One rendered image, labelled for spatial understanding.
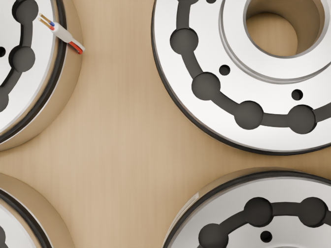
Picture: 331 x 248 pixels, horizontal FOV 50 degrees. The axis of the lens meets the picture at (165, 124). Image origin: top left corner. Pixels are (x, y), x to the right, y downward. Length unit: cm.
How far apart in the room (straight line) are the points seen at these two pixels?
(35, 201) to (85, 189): 2
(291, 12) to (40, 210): 14
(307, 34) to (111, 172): 11
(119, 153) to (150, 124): 2
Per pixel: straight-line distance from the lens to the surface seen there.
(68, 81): 17
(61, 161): 18
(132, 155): 17
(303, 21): 17
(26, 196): 18
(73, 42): 16
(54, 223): 18
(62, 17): 16
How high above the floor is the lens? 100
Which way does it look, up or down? 85 degrees down
